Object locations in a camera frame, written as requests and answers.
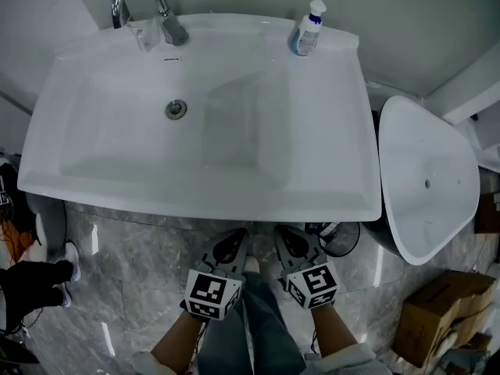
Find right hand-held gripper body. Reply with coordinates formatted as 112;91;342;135
278;261;341;310

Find white spray bottle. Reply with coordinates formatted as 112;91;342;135
287;0;327;58

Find white freestanding tub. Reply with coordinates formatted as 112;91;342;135
361;95;481;266

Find white sink basin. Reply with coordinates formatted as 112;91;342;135
16;12;383;223

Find black wire wastebasket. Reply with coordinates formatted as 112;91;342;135
304;220;361;258

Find person's blue jeans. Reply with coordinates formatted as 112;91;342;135
196;270;308;375

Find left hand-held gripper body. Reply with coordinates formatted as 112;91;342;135
179;259;246;323

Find large cardboard box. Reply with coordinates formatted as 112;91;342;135
391;270;498;369

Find person's left forearm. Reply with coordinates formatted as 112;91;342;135
150;309;209;367

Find chrome sink drain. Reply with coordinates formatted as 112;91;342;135
164;98;188;121

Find person's right forearm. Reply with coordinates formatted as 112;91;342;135
309;301;359;358

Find orange cushion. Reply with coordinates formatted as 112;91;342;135
0;220;41;266

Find black backpack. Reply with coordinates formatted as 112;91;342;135
0;158;42;249

